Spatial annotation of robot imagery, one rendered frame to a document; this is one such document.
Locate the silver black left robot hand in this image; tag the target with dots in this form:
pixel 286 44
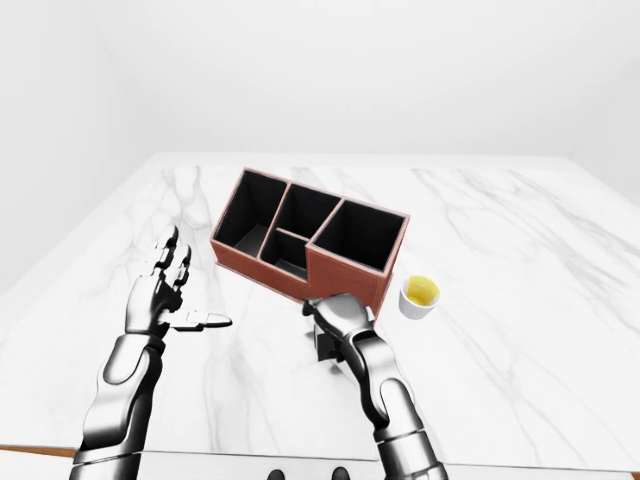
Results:
pixel 147 305

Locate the red-brown desk caddy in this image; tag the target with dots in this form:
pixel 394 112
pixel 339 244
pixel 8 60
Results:
pixel 345 277

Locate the small dark rounded shape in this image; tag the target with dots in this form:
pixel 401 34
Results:
pixel 340 474
pixel 276 475

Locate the white cup with yellow liquid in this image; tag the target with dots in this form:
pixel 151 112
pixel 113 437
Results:
pixel 419 300

